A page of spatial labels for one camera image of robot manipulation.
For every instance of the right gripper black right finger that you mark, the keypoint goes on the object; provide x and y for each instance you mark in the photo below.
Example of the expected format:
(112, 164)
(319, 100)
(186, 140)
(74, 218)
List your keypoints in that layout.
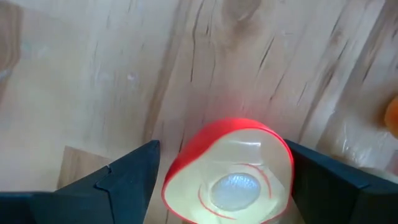
(342, 202)

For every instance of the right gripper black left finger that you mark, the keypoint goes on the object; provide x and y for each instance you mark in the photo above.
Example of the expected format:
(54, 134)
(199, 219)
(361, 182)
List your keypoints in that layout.
(93, 199)

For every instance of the red toy apple half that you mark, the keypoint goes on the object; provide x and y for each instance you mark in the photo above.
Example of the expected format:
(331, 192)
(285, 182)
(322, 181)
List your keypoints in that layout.
(230, 155)

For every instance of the orange toy pear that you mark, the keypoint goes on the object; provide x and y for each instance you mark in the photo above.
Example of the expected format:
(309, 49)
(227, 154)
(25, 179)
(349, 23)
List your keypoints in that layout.
(393, 116)

